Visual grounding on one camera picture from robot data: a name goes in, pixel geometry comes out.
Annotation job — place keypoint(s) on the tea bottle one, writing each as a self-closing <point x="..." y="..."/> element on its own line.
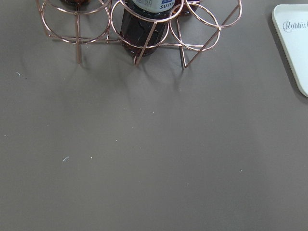
<point x="135" y="30"/>

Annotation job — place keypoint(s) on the cream rabbit tray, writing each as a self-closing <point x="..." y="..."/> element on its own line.
<point x="291" y="24"/>

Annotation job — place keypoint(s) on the copper wire bottle rack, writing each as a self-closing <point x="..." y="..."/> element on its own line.
<point x="110" y="33"/>

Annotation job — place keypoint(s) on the tea bottle two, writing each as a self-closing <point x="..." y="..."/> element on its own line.
<point x="185" y="10"/>

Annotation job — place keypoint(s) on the tea bottle three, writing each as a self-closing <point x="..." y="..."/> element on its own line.
<point x="76" y="2"/>

